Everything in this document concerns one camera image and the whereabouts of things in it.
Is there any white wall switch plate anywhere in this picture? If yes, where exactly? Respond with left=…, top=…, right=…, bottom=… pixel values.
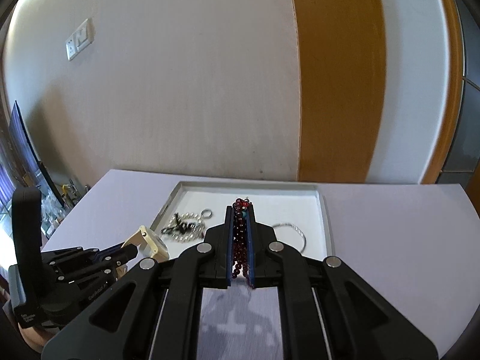
left=65, top=18, right=95, bottom=61

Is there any thin silver bangle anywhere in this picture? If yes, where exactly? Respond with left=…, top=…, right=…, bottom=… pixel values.
left=272, top=222, right=307, bottom=253

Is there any white pearl bracelet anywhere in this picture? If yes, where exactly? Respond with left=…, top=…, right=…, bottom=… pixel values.
left=164, top=212, right=207, bottom=244

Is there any dark red bead necklace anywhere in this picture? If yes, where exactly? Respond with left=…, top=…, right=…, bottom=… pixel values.
left=230, top=196, right=251, bottom=280

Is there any white shallow cardboard tray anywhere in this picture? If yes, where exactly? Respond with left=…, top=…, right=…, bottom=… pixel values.
left=151, top=181, right=335, bottom=260

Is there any orange wooden door frame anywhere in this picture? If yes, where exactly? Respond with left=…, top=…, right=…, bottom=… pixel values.
left=293, top=0, right=386, bottom=183

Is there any dark monitor screen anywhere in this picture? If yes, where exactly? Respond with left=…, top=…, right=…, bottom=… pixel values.
left=8, top=102, right=65, bottom=208

